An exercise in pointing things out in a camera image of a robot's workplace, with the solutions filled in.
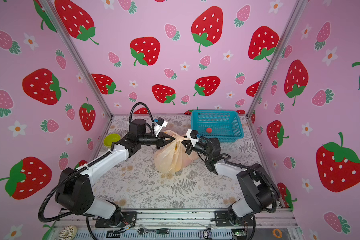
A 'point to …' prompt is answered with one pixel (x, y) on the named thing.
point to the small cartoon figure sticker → (206, 234)
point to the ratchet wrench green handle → (161, 231)
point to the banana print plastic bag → (171, 156)
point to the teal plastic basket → (226, 125)
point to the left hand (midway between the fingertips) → (174, 138)
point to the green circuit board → (239, 232)
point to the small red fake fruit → (209, 130)
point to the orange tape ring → (277, 233)
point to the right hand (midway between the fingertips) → (177, 137)
